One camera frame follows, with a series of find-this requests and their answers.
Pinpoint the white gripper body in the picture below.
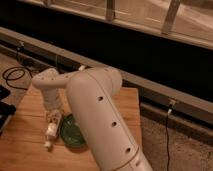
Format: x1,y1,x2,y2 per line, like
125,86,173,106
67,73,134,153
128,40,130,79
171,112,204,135
42,89,62,111

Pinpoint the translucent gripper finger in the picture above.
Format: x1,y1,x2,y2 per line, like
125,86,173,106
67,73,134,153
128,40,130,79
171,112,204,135
57,110,63,120
46,112,52,122

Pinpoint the white plastic bottle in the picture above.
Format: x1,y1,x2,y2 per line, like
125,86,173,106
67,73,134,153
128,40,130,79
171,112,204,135
44,110,61,150

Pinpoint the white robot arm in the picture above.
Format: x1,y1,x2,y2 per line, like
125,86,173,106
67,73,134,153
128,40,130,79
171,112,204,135
32,67,153,171

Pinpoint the green ceramic bowl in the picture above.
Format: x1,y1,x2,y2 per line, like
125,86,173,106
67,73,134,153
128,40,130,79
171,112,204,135
60,114,86,148

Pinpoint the black object at left edge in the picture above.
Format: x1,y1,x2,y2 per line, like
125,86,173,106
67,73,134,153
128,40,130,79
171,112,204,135
0,85,16,135

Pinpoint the black coiled cable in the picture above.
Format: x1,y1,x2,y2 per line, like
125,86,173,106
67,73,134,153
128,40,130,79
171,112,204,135
2,65,38,90

